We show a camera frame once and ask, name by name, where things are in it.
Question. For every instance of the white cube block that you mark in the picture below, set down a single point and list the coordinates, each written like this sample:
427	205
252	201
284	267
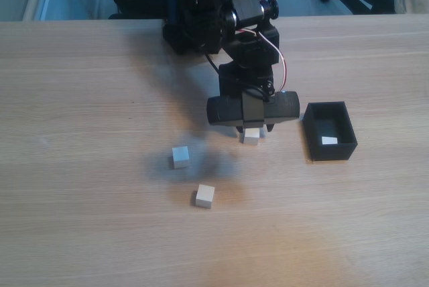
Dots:
205	196
329	140
181	157
250	136

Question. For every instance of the black open box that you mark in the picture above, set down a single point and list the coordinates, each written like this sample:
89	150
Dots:
332	153

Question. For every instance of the black oval webcam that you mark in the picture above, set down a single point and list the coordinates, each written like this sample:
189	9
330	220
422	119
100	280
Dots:
224	109

